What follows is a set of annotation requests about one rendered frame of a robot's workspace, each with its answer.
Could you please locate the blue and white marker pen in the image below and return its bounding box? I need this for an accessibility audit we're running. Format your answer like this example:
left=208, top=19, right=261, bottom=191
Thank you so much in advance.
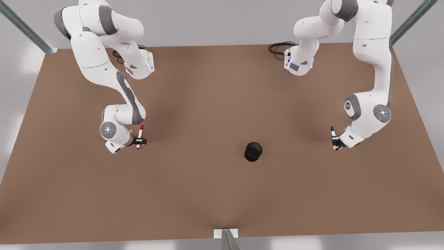
left=330, top=126, right=339, bottom=151

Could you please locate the black mesh pen cup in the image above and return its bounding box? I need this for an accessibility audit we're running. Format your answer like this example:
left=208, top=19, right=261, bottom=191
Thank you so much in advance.
left=244, top=142, right=263, bottom=163

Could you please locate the black cable loop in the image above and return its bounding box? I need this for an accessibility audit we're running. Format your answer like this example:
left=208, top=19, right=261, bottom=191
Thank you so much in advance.
left=112, top=44, right=147, bottom=65
left=268, top=41, right=297, bottom=61

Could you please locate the silver frame post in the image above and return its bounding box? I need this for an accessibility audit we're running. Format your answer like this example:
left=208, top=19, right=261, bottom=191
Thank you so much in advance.
left=213, top=228, right=240, bottom=250
left=0, top=0, right=58, bottom=54
left=389, top=0, right=438, bottom=47

